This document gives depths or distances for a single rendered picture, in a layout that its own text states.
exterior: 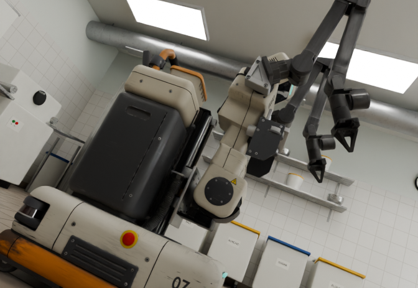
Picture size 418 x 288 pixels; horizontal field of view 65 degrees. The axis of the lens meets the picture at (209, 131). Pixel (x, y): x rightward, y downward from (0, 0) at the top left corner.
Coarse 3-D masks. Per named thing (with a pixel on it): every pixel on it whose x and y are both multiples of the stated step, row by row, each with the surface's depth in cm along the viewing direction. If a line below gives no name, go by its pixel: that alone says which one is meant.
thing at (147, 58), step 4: (144, 52) 140; (148, 52) 140; (144, 56) 140; (148, 56) 140; (156, 56) 133; (144, 60) 139; (148, 60) 139; (152, 60) 133; (156, 60) 132; (160, 60) 133; (164, 60) 134; (144, 64) 138; (148, 64) 138; (152, 64) 133; (156, 64) 132; (160, 64) 133; (164, 64) 134; (160, 68) 134
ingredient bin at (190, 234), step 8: (184, 224) 428; (192, 224) 428; (168, 232) 426; (176, 232) 426; (184, 232) 425; (192, 232) 424; (200, 232) 423; (208, 232) 452; (176, 240) 422; (184, 240) 421; (192, 240) 420; (200, 240) 420; (192, 248) 416; (200, 248) 430
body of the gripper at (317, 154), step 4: (308, 152) 153; (312, 152) 150; (316, 152) 149; (320, 152) 151; (312, 156) 149; (316, 156) 149; (320, 156) 149; (312, 160) 146; (316, 160) 147; (324, 160) 145; (308, 164) 153; (312, 164) 150; (316, 164) 149
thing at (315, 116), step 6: (330, 66) 163; (324, 72) 165; (324, 78) 164; (324, 84) 162; (318, 90) 162; (318, 96) 160; (324, 96) 160; (318, 102) 159; (324, 102) 159; (312, 108) 158; (318, 108) 158; (312, 114) 156; (318, 114) 156; (312, 120) 155; (318, 120) 155; (306, 126) 154; (306, 132) 154; (306, 138) 159
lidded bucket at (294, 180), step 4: (288, 176) 484; (292, 176) 476; (296, 176) 474; (300, 176) 474; (288, 180) 479; (292, 180) 474; (296, 180) 473; (300, 180) 475; (288, 184) 475; (292, 184) 472; (296, 184) 471; (300, 184) 476; (296, 188) 471
